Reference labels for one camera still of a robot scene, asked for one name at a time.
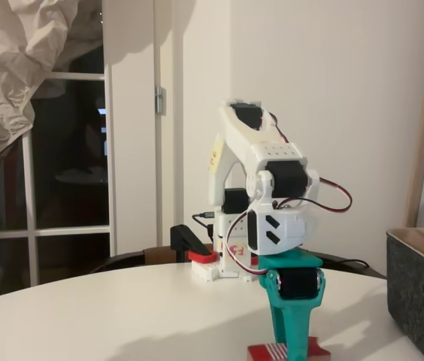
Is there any red painted wooden block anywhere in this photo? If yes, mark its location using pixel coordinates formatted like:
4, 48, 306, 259
247, 335, 330, 361

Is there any dark grey felt basket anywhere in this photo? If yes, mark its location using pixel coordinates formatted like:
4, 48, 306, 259
386, 227, 424, 361

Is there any yellow F5 sticker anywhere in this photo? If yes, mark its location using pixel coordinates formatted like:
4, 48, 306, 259
217, 240, 249, 265

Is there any yellow handwritten sticker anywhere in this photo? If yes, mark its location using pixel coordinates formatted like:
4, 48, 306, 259
207, 137, 225, 174

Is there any metal door hinge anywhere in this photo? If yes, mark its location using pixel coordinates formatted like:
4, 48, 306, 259
154, 85, 166, 116

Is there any white framed glass door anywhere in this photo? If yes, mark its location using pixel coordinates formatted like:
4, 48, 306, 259
0, 0, 156, 302

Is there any beige shirt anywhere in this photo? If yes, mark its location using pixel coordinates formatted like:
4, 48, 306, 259
0, 0, 104, 206

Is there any thin black cable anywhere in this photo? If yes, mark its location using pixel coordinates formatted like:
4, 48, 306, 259
323, 257, 371, 269

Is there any red white servo wire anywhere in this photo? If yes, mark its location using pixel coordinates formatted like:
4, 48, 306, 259
259, 111, 290, 146
226, 210, 270, 275
279, 176, 353, 216

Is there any grey braided USB cable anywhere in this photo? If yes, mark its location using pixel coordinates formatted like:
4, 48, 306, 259
192, 212, 219, 231

